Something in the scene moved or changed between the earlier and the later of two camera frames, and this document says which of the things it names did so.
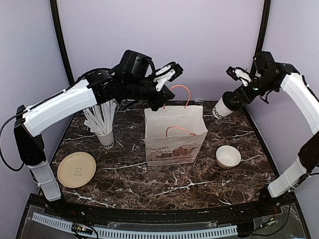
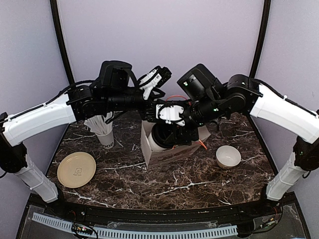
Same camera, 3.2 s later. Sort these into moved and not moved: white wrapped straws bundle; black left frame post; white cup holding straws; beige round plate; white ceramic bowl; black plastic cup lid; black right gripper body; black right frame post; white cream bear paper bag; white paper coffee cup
Moved: black right gripper body; black plastic cup lid; white cream bear paper bag; white paper coffee cup
Not moved: white wrapped straws bundle; black left frame post; black right frame post; beige round plate; white cup holding straws; white ceramic bowl
